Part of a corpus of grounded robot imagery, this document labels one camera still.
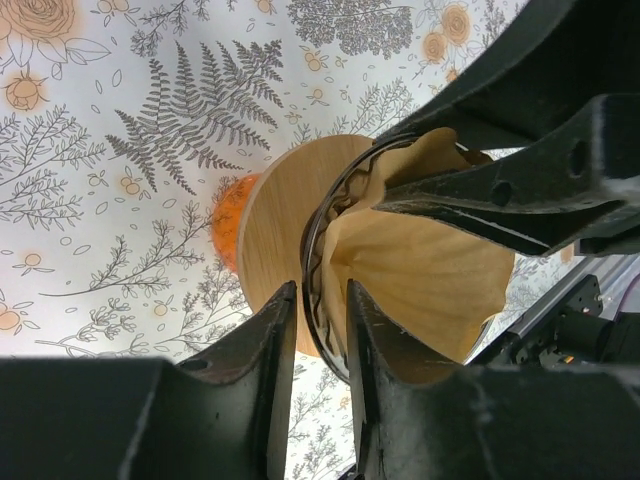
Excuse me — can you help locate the bamboo ring dripper stand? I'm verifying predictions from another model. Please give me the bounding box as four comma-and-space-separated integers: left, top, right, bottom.
236, 133, 381, 358

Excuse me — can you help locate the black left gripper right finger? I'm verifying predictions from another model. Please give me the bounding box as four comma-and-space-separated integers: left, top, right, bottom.
347, 282, 639, 479

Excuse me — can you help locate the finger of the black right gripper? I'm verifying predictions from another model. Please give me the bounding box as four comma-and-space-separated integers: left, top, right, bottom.
377, 94, 639, 256
378, 0, 639, 149

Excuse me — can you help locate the brown paper coffee filter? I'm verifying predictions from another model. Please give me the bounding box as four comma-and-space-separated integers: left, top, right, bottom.
321, 127, 515, 363

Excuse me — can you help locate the ribbed glass coffee dripper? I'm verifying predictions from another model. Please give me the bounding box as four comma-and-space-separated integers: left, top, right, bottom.
300, 132, 504, 382

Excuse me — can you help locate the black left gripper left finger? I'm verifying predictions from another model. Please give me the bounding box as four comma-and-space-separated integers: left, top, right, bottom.
1, 282, 297, 479

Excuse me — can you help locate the floral patterned table mat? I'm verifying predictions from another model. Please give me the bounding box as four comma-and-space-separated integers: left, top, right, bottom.
1, 1, 523, 361

